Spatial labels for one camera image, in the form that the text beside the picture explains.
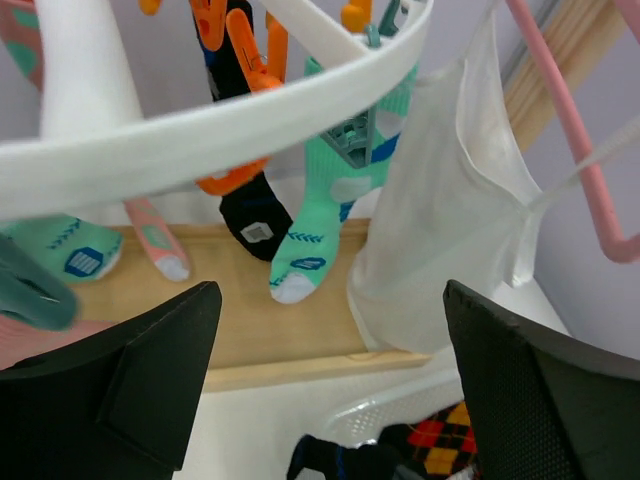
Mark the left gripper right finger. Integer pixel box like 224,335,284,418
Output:
443,280,639,479

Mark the red black argyle sock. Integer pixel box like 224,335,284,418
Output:
377,401,482,479

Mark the black white striped sock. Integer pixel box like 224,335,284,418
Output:
285,433,481,480

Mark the white plastic basket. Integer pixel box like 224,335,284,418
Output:
316,370,463,447

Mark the orange clothes peg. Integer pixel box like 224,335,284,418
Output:
195,157,269,196

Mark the pink wire hanger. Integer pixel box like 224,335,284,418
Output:
507,1,639,264

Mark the pink teal sock front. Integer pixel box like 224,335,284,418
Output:
0,316,115,370

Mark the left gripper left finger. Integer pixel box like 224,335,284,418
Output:
1,281,222,479

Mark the pink teal sock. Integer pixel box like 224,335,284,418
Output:
0,316,115,370
1,1,190,282

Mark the white round clip hanger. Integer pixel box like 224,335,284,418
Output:
1,1,433,220

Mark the mint green sock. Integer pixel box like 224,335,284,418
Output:
269,67,418,304
1,214,123,284

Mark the white cloth garment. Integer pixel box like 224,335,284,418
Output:
346,0,546,355

